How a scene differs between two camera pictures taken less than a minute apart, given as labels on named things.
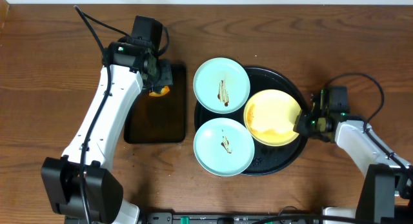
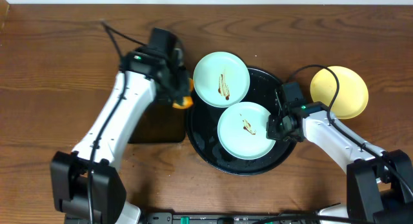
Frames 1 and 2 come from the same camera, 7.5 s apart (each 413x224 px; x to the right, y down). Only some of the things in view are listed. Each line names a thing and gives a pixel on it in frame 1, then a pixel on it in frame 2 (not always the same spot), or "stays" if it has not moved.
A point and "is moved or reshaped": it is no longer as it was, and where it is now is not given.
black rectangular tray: x=161 y=119 stays
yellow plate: x=270 y=117 -> x=352 y=95
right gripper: x=301 y=127 -> x=273 y=132
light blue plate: x=221 y=85 is moved or reshaped
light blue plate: x=224 y=146 -> x=242 y=131
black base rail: x=228 y=218 stays
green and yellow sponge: x=165 y=90 is moved or reshaped
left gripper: x=162 y=77 -> x=180 y=86
